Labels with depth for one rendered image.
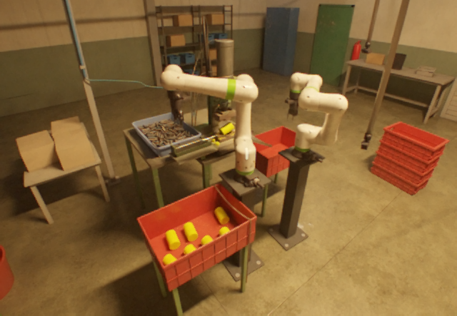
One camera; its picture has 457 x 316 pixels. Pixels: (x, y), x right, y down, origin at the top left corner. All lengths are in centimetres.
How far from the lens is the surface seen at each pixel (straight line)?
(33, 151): 296
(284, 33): 799
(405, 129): 383
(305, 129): 187
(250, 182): 160
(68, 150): 276
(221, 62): 175
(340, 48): 743
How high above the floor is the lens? 195
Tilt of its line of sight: 30 degrees down
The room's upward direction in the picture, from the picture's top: straight up
